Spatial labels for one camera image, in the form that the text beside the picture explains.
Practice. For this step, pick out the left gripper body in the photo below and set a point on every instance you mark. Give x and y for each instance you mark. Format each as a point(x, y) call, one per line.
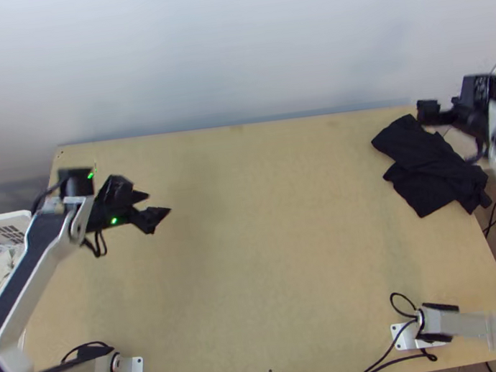
point(114, 202)

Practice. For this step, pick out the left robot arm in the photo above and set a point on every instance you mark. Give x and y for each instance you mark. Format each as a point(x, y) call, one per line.
point(36, 266)

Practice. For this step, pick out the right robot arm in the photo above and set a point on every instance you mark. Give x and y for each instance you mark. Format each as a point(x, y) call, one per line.
point(455, 326)

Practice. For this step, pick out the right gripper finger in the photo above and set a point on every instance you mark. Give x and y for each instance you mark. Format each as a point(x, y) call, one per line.
point(431, 110)

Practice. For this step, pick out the black t-shirt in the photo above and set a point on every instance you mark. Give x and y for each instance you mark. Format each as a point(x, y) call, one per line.
point(431, 163)

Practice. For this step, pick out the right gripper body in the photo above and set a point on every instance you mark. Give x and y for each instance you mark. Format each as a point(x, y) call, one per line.
point(470, 118)

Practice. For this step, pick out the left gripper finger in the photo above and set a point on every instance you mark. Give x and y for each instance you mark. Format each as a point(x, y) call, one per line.
point(153, 218)
point(139, 196)

